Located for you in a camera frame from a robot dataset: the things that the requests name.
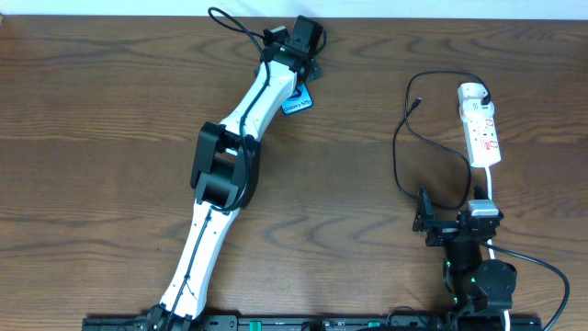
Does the blue Galaxy smartphone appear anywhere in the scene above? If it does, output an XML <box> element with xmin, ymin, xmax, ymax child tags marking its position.
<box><xmin>281</xmin><ymin>84</ymin><xmax>313</xmax><ymax>116</ymax></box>

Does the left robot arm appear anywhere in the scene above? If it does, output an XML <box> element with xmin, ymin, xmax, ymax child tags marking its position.
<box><xmin>133</xmin><ymin>16</ymin><xmax>326</xmax><ymax>330</ymax></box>

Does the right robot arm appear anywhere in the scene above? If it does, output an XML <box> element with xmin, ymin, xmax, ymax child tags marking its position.
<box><xmin>413</xmin><ymin>187</ymin><xmax>517</xmax><ymax>330</ymax></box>

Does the white charger adapter plug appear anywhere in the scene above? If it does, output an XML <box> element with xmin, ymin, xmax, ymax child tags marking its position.
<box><xmin>459</xmin><ymin>98</ymin><xmax>495</xmax><ymax>122</ymax></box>

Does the white power strip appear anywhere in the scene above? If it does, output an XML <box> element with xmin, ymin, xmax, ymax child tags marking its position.
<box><xmin>458</xmin><ymin>82</ymin><xmax>502</xmax><ymax>168</ymax></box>

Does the black right camera cable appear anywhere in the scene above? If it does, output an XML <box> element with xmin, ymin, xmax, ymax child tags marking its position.
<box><xmin>477</xmin><ymin>238</ymin><xmax>571</xmax><ymax>331</ymax></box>

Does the black camera cable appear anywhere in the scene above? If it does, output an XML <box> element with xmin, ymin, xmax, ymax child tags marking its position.
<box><xmin>163</xmin><ymin>6</ymin><xmax>272</xmax><ymax>331</ymax></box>
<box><xmin>477</xmin><ymin>238</ymin><xmax>571</xmax><ymax>331</ymax></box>

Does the white power strip cord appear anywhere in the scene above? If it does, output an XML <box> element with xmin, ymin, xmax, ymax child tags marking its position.
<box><xmin>483</xmin><ymin>165</ymin><xmax>512</xmax><ymax>331</ymax></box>

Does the black left camera cable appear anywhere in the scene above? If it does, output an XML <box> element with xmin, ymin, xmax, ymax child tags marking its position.
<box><xmin>163</xmin><ymin>6</ymin><xmax>272</xmax><ymax>331</ymax></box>

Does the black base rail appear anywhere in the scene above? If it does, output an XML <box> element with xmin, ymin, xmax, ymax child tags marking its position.
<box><xmin>82</xmin><ymin>313</ymin><xmax>543</xmax><ymax>331</ymax></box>

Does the black USB charging cable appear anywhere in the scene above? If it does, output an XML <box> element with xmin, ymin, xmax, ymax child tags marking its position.
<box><xmin>391</xmin><ymin>70</ymin><xmax>492</xmax><ymax>211</ymax></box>

